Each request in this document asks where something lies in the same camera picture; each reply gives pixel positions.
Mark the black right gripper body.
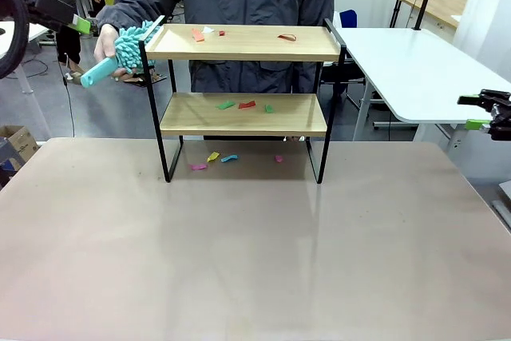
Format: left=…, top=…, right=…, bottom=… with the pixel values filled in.
left=489, top=103, right=511, bottom=142

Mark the teal chenille duster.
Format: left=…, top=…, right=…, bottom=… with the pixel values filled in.
left=79, top=19, right=163, bottom=89

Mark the person's right forearm grey sleeve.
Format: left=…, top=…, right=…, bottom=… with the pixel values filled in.
left=95, top=0, right=160, bottom=34

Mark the person's right hand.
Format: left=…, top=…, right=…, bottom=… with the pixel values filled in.
left=93, top=23, right=133, bottom=81

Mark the white desk grey leg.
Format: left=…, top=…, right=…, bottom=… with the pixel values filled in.
left=0, top=21, right=53, bottom=138

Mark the large white rounded table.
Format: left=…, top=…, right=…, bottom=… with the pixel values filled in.
left=333, top=27, right=511, bottom=142

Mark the wooden desk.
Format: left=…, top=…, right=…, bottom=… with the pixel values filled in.
left=397, top=0, right=468, bottom=30

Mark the brown cardboard sheet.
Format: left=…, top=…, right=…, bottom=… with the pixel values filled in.
left=63, top=63, right=168, bottom=89

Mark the cardboard box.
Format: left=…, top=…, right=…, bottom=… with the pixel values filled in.
left=0, top=125, right=40, bottom=158

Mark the blue chair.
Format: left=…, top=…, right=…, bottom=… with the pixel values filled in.
left=339, top=8, right=358, bottom=30

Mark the black floor cable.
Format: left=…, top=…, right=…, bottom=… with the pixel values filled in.
left=55, top=49, right=77, bottom=138

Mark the grey metal rail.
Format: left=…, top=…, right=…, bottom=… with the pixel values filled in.
left=491, top=180, right=511, bottom=234

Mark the two-tier wood black-frame shelf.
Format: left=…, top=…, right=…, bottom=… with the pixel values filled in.
left=137, top=15, right=347, bottom=185

